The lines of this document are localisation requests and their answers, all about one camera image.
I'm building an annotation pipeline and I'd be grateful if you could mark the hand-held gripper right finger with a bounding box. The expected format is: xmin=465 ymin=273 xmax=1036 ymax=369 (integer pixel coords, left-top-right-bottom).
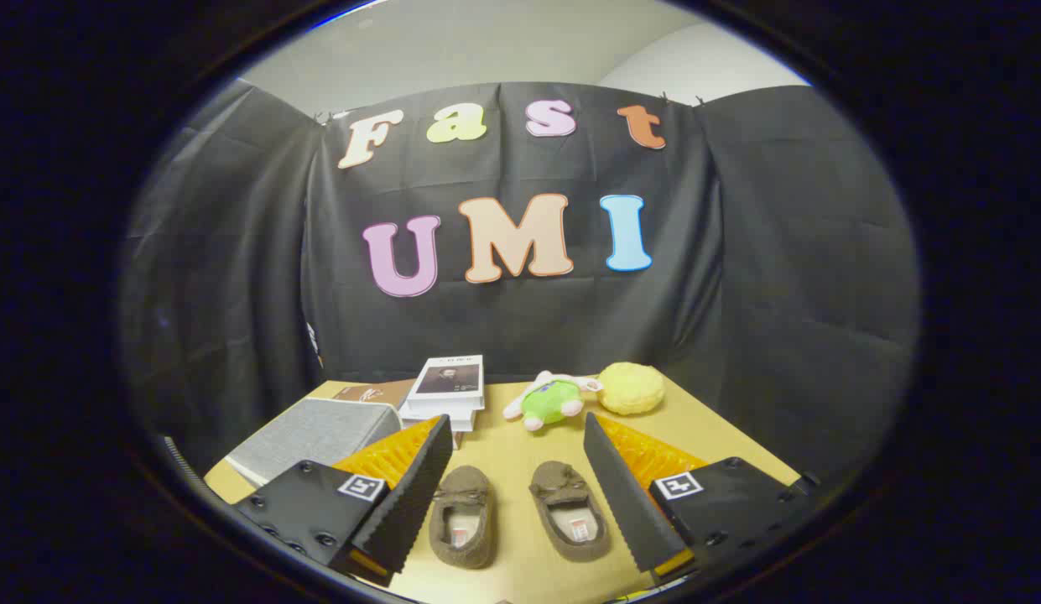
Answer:
xmin=583 ymin=411 xmax=823 ymax=588

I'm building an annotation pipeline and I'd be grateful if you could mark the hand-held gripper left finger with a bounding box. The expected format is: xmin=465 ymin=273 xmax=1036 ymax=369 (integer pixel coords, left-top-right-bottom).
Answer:
xmin=233 ymin=414 xmax=455 ymax=588

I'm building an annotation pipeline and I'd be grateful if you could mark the brown fuzzy slipper shoe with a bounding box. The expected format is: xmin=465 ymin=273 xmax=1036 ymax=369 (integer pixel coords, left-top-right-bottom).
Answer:
xmin=428 ymin=466 xmax=497 ymax=570
xmin=529 ymin=460 xmax=612 ymax=563

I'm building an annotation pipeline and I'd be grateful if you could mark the grey fabric storage box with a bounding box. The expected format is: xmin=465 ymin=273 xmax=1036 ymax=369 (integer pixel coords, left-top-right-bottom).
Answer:
xmin=226 ymin=398 xmax=403 ymax=487

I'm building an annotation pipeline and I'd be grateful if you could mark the thick white book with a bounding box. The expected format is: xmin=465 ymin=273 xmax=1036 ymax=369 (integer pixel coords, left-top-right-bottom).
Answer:
xmin=403 ymin=416 xmax=479 ymax=435
xmin=398 ymin=403 xmax=485 ymax=420

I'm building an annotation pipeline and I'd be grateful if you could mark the yellow plush toy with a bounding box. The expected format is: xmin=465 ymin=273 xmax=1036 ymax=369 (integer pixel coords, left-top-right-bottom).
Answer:
xmin=597 ymin=362 xmax=665 ymax=416

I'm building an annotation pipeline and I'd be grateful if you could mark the brown book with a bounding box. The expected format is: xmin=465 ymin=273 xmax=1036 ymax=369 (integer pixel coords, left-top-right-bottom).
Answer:
xmin=331 ymin=379 xmax=418 ymax=410

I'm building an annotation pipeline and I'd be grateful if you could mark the white book with portrait cover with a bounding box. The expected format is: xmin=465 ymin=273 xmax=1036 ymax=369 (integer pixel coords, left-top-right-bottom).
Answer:
xmin=405 ymin=355 xmax=486 ymax=412

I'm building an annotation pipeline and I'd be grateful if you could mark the green plush toy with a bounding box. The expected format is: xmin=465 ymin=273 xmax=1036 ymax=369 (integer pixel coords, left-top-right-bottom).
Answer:
xmin=502 ymin=371 xmax=605 ymax=432

